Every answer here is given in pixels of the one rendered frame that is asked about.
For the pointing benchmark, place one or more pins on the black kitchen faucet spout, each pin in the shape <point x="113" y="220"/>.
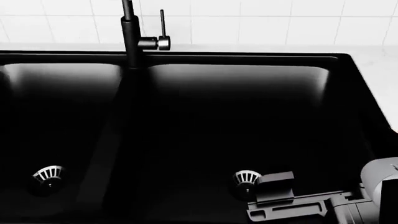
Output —
<point x="130" y="42"/>

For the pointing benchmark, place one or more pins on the metal sink drain strainer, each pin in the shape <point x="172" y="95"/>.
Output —
<point x="48" y="173"/>
<point x="245" y="178"/>

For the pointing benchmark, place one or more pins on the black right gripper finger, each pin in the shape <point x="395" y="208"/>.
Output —
<point x="275" y="186"/>

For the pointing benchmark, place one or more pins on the black double basin sink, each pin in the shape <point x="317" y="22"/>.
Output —
<point x="199" y="112"/>

